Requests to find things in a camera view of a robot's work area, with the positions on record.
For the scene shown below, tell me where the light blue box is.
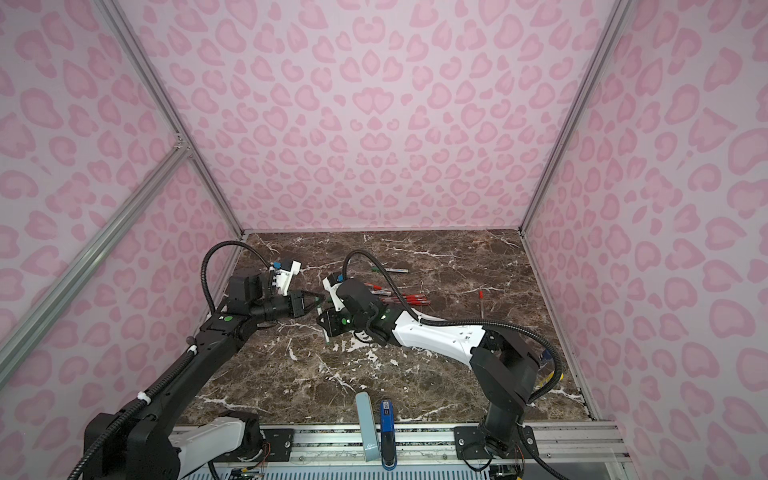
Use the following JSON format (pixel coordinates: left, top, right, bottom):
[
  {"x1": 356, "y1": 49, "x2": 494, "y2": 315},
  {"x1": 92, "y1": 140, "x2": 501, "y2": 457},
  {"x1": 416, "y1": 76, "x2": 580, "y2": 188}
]
[{"x1": 355, "y1": 392, "x2": 381, "y2": 462}]

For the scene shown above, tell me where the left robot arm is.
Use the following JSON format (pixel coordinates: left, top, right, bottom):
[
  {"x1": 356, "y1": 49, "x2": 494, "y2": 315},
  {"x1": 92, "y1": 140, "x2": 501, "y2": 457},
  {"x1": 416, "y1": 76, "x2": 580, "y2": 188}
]
[{"x1": 69, "y1": 273, "x2": 325, "y2": 479}]

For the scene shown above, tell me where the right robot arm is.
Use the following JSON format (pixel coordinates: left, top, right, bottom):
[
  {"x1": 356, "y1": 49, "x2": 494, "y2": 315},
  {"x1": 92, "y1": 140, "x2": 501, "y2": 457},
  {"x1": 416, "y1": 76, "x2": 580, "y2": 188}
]
[{"x1": 318, "y1": 274, "x2": 539, "y2": 458}]

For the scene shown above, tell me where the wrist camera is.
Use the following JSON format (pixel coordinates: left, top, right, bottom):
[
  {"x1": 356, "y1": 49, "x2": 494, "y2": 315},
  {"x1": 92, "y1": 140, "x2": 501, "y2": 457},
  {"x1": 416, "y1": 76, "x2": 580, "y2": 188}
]
[
  {"x1": 322, "y1": 273, "x2": 345, "y2": 312},
  {"x1": 270, "y1": 259, "x2": 302, "y2": 296}
]

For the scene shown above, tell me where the green cap marker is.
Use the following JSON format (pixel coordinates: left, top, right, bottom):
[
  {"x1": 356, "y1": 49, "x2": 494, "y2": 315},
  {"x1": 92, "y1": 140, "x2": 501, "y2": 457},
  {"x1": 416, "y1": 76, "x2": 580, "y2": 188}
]
[{"x1": 371, "y1": 266, "x2": 410, "y2": 274}]

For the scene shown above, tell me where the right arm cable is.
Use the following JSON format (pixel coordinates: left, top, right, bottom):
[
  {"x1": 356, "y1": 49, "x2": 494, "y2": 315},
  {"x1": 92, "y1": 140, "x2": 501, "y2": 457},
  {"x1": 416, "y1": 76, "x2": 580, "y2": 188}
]
[{"x1": 341, "y1": 249, "x2": 564, "y2": 406}]

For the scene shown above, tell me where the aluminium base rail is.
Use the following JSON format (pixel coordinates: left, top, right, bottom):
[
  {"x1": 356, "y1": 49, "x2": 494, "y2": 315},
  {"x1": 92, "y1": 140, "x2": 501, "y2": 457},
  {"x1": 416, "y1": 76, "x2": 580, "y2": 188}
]
[{"x1": 173, "y1": 421, "x2": 631, "y2": 480}]

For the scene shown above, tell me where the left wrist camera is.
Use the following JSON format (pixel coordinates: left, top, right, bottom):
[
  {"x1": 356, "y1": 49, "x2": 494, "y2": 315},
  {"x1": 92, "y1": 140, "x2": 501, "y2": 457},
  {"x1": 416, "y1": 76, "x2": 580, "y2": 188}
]
[{"x1": 270, "y1": 259, "x2": 302, "y2": 296}]

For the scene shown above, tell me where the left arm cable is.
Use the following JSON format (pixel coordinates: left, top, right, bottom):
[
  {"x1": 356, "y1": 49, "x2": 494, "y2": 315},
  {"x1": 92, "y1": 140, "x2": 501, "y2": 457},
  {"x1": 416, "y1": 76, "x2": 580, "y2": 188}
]
[{"x1": 65, "y1": 240, "x2": 274, "y2": 480}]

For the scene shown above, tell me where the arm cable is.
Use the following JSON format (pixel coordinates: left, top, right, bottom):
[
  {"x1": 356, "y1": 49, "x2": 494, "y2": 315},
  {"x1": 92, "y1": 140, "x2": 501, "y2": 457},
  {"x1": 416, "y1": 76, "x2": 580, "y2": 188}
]
[
  {"x1": 65, "y1": 240, "x2": 274, "y2": 480},
  {"x1": 341, "y1": 249, "x2": 564, "y2": 406}
]

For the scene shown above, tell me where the blue black tool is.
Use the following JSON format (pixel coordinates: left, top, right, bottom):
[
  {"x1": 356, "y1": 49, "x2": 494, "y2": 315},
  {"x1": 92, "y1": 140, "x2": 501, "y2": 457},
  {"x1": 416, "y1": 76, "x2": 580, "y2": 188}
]
[{"x1": 379, "y1": 400, "x2": 397, "y2": 471}]

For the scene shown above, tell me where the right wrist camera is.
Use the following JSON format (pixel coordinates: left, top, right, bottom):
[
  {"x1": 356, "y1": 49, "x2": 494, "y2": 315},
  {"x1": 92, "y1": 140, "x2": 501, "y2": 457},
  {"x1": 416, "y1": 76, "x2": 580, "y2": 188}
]
[{"x1": 322, "y1": 273, "x2": 345, "y2": 312}]

